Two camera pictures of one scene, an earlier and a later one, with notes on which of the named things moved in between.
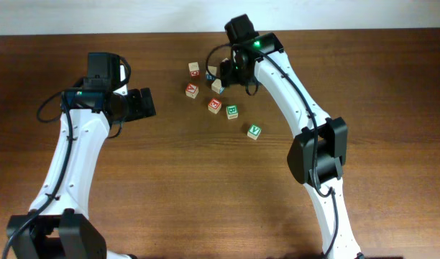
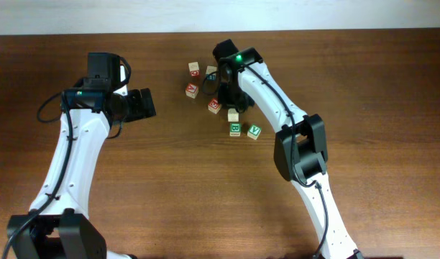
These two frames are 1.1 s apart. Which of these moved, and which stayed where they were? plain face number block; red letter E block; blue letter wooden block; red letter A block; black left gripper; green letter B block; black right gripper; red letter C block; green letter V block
Moved: plain face number block; green letter B block; black right gripper
Stayed: black left gripper; red letter E block; red letter A block; green letter V block; red letter C block; blue letter wooden block
